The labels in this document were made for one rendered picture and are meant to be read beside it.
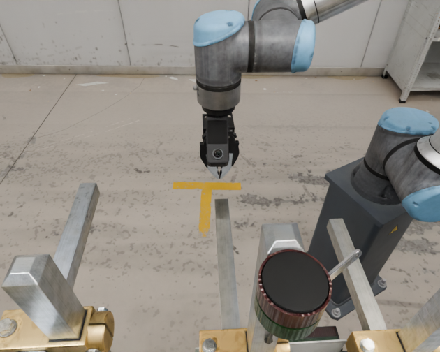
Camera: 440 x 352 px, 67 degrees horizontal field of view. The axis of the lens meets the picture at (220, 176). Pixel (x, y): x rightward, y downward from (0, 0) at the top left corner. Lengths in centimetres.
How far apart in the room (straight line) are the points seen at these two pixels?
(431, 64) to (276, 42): 288
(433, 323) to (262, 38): 50
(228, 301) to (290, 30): 47
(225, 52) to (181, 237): 125
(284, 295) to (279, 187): 171
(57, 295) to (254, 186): 165
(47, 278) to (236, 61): 45
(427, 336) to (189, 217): 139
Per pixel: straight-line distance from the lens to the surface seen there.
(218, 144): 68
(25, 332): 52
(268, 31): 63
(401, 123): 104
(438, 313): 56
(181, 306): 155
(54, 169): 230
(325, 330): 78
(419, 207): 94
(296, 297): 28
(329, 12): 78
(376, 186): 115
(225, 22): 62
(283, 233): 32
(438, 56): 349
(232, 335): 56
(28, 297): 40
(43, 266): 38
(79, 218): 61
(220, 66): 63
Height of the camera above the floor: 140
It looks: 44 degrees down
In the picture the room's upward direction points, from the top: straight up
